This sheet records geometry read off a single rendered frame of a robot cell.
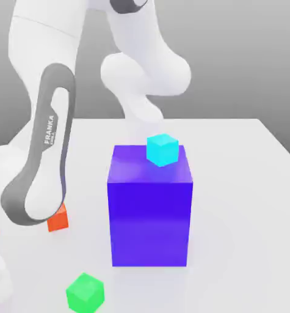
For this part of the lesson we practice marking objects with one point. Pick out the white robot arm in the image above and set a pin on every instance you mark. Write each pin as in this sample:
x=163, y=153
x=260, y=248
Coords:
x=47, y=49

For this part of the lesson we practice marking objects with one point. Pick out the small orange cube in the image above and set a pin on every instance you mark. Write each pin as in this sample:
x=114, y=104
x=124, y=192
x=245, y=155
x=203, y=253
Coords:
x=59, y=221

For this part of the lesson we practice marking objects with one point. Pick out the small green cube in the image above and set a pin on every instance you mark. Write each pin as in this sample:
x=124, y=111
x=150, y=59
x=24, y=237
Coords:
x=84, y=293

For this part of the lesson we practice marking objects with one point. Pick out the small cyan cube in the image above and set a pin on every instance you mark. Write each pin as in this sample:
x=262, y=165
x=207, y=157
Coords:
x=162, y=150

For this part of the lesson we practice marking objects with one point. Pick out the large blue box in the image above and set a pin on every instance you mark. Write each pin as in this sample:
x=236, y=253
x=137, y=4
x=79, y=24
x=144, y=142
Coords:
x=149, y=220

